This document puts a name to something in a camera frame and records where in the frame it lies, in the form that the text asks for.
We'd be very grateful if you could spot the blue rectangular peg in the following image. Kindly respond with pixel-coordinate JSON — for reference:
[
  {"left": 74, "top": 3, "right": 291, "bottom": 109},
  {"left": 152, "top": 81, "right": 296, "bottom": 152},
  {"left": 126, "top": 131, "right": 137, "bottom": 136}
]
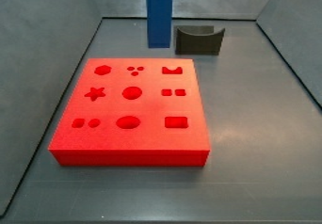
[{"left": 146, "top": 0, "right": 173, "bottom": 48}]

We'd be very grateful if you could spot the red foam shape board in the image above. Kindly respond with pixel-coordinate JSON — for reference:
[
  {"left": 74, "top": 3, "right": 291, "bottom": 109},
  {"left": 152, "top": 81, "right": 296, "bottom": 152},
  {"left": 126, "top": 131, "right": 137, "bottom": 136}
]
[{"left": 49, "top": 58, "right": 210, "bottom": 167}]

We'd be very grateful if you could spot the black curved holder bracket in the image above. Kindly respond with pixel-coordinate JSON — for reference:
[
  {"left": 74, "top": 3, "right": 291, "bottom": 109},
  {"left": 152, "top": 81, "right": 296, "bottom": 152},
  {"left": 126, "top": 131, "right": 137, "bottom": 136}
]
[{"left": 176, "top": 25, "right": 226, "bottom": 56}]

